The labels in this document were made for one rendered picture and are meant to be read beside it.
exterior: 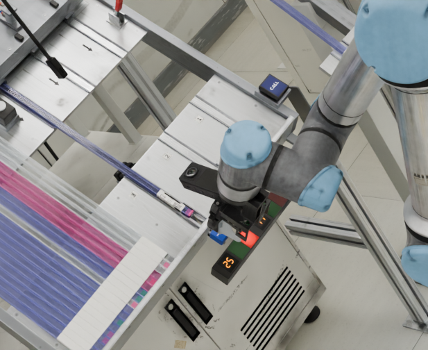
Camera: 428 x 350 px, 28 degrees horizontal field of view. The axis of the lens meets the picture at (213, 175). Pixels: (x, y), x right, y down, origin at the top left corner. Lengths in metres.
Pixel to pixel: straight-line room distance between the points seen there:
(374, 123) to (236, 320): 0.60
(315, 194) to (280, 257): 0.95
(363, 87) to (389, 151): 0.83
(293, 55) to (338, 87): 1.73
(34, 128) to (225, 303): 0.69
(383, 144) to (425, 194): 0.90
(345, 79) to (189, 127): 0.55
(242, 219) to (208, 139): 0.33
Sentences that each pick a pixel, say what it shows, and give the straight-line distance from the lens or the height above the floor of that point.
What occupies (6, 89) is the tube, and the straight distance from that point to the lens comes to 1.86.
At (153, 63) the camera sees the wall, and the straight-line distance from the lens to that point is 4.00.
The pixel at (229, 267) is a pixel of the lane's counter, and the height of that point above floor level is 0.65.
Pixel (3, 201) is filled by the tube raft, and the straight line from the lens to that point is 1.73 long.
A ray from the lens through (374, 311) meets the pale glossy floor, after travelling 2.38.
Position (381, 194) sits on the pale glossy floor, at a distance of 2.71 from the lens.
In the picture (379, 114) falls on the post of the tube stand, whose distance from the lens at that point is 2.10.
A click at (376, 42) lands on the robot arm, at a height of 1.13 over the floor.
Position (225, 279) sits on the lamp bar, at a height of 0.64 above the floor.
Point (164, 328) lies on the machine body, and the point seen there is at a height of 0.42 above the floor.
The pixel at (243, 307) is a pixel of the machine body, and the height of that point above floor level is 0.26.
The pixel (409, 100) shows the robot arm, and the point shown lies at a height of 1.02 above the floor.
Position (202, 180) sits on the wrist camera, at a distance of 1.52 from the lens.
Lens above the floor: 1.62
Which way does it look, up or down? 30 degrees down
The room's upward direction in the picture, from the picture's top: 36 degrees counter-clockwise
